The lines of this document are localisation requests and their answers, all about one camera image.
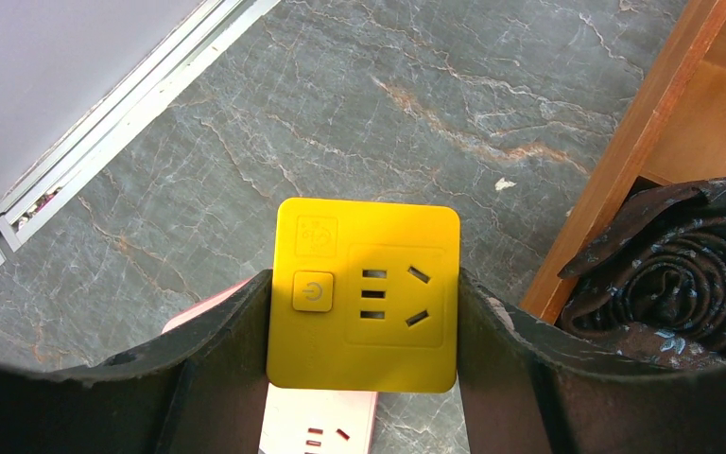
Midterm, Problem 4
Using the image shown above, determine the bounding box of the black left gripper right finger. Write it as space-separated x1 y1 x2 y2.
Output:
458 271 726 453

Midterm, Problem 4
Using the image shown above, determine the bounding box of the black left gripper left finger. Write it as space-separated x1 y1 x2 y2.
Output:
0 271 272 453

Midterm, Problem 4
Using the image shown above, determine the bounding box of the yellow cube socket adapter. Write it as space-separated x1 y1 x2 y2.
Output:
267 198 461 393

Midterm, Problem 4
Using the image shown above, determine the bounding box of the pink triangular power strip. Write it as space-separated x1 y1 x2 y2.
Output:
160 278 381 454

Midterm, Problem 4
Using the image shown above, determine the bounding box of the rolled dark floral tie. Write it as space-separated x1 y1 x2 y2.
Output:
558 177 726 369

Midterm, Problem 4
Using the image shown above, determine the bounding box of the wooden compartment tray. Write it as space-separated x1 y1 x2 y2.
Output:
521 1 726 323

